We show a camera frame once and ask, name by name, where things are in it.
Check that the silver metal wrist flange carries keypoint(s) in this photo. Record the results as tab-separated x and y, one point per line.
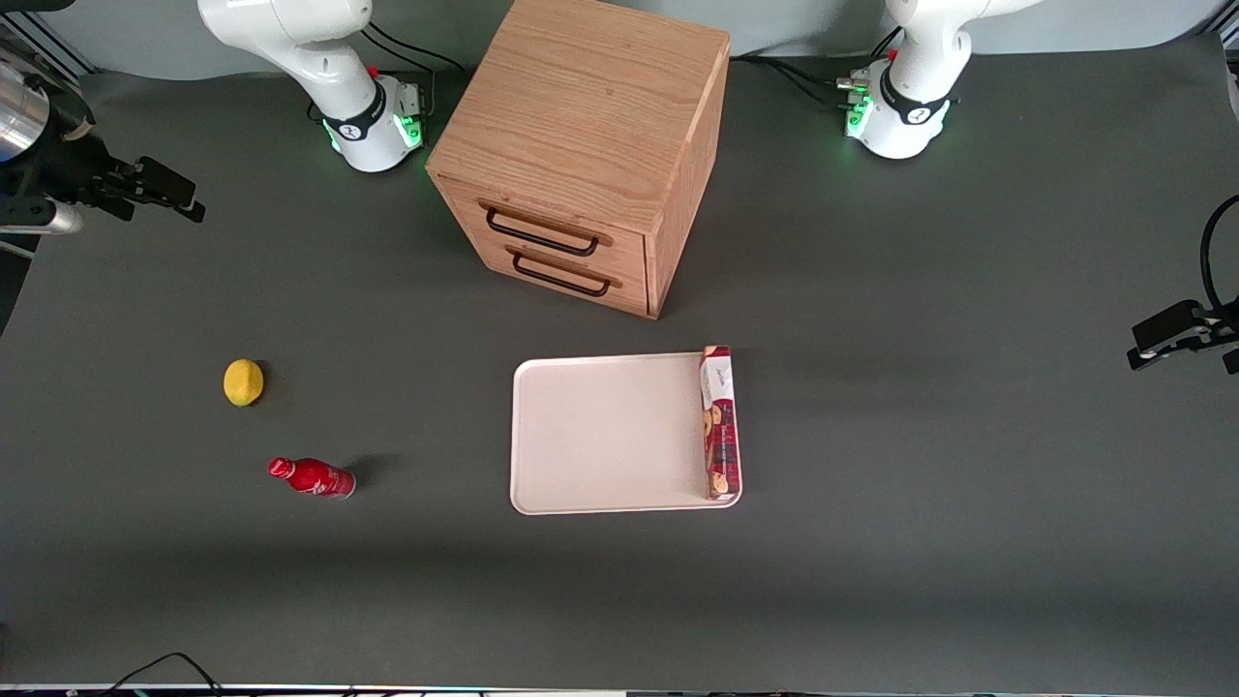
17	111

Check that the aluminium frame profile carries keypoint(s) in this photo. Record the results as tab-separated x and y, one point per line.
44	48
1222	21

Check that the wooden drawer cabinet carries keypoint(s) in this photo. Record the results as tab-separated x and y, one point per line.
590	106

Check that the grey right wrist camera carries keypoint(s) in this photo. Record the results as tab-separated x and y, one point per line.
44	217

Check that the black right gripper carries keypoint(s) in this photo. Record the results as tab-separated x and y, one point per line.
70	162

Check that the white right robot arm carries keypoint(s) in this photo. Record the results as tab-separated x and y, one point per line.
310	48

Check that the red cookie box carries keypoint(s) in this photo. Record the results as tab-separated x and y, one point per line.
719	426

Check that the yellow lemon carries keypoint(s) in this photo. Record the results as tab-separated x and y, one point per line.
243	382

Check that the red coke bottle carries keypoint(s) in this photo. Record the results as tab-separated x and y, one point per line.
315	477

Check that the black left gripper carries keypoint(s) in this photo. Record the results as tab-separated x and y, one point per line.
1177	326

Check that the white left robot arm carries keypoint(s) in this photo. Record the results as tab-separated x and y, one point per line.
915	97

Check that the beige plastic tray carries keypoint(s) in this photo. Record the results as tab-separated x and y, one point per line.
605	436

